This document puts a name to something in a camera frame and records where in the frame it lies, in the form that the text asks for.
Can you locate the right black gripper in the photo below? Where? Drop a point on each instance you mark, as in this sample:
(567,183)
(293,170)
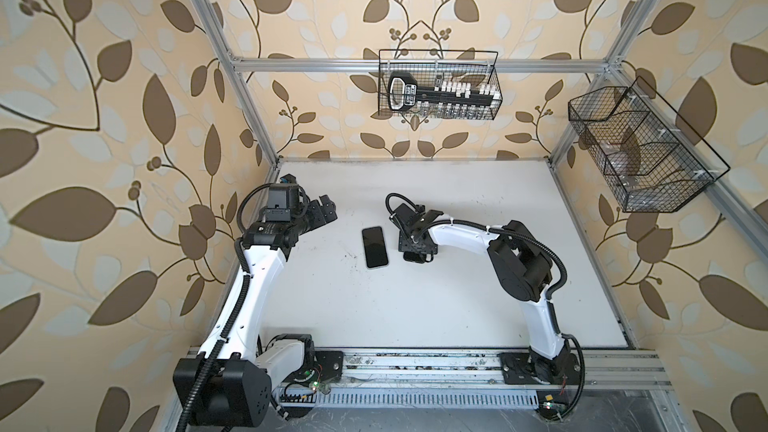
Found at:
(403,245)

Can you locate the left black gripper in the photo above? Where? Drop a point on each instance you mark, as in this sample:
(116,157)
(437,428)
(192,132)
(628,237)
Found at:
(318,218)

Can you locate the black phone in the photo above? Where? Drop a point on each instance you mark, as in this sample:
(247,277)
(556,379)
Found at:
(418,257)

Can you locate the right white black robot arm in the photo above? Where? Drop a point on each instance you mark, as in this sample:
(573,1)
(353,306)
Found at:
(528,271)

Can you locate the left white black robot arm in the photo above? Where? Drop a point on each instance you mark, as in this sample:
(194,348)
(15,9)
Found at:
(234,379)

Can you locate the black smartphone on table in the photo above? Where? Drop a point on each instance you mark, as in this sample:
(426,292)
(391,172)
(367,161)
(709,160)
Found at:
(374,247)

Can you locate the back wire basket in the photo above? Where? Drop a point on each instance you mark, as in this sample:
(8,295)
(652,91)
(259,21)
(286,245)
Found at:
(471,65)

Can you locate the wire basket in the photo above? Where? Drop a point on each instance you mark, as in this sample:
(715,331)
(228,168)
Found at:
(471,65)
(652,158)

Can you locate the right wire basket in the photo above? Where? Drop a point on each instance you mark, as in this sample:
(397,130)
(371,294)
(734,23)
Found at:
(652,158)

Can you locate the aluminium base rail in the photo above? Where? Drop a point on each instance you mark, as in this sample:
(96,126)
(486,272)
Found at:
(474,379)

